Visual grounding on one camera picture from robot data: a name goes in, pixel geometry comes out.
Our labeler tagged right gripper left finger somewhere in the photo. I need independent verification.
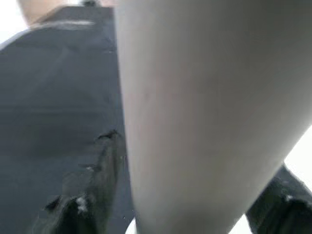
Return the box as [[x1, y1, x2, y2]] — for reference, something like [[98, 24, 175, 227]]
[[31, 130, 134, 234]]

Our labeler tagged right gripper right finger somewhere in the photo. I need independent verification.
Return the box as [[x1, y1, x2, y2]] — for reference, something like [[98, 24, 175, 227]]
[[245, 163, 312, 234]]

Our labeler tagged white plastic table top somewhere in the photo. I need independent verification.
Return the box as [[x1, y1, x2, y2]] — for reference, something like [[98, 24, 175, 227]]
[[229, 135, 312, 234]]

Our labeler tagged white plastic table leg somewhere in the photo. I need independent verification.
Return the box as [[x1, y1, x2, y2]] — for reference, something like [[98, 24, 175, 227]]
[[114, 0, 312, 234]]

